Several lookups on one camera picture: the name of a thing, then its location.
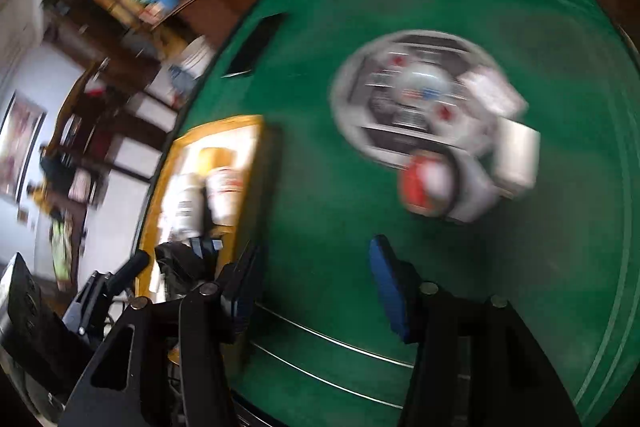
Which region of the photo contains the framed wall painting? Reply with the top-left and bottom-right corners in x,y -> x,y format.
0,92 -> 47,208

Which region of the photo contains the translucent plastic bottle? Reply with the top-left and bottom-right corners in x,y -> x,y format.
167,174 -> 206,240

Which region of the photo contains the round table control panel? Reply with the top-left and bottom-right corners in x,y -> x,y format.
330,29 -> 511,168

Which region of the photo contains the white printed box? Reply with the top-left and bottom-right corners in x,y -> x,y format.
457,64 -> 528,118

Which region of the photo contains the wooden bar cabinet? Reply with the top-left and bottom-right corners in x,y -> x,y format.
150,0 -> 281,52

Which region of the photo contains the yellow tape roll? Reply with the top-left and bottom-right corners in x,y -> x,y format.
197,147 -> 233,170

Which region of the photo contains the black tape roll red core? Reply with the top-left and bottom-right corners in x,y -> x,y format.
397,149 -> 498,224

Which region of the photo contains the white plastic bucket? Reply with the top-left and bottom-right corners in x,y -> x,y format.
175,36 -> 216,78

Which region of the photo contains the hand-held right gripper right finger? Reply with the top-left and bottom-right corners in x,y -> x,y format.
369,234 -> 583,427

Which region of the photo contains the white bottle with red label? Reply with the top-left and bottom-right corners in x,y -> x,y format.
205,166 -> 246,225

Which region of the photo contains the white tray with yellow rim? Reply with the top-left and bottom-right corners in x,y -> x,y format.
135,114 -> 268,298

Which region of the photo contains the black smartphone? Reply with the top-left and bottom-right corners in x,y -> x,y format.
222,13 -> 288,78

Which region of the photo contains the wooden chair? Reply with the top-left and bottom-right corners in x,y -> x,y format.
55,57 -> 181,188

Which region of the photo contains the bench with green cushion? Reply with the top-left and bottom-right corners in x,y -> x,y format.
49,207 -> 73,293

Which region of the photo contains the green mahjong table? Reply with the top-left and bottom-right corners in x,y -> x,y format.
132,0 -> 640,427

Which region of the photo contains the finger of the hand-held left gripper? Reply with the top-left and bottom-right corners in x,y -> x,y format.
62,249 -> 151,348
190,234 -> 223,260

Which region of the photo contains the white power adapter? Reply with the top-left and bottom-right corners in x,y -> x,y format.
492,119 -> 542,198

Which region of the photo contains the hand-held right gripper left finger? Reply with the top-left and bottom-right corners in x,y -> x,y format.
60,242 -> 266,427

